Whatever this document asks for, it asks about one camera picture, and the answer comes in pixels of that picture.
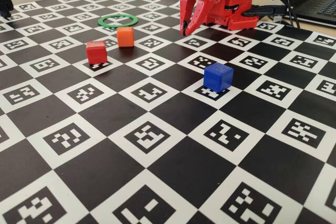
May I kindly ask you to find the orange cube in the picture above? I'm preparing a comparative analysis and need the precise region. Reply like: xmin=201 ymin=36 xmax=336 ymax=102
xmin=117 ymin=26 xmax=135 ymax=48

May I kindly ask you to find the blue cube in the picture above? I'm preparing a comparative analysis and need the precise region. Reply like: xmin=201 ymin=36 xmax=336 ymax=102
xmin=203 ymin=62 xmax=234 ymax=93

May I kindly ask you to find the red cube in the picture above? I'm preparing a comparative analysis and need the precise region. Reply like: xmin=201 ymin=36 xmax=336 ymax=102
xmin=86 ymin=40 xmax=108 ymax=65

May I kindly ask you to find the black white marker checkerboard mat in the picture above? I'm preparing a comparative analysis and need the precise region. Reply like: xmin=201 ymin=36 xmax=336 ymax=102
xmin=0 ymin=0 xmax=336 ymax=224

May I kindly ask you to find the black clamp stand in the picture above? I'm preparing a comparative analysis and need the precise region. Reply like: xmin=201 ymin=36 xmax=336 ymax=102
xmin=0 ymin=0 xmax=14 ymax=20

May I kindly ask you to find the green ring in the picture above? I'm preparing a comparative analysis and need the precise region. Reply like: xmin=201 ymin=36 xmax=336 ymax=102
xmin=97 ymin=13 xmax=139 ymax=28

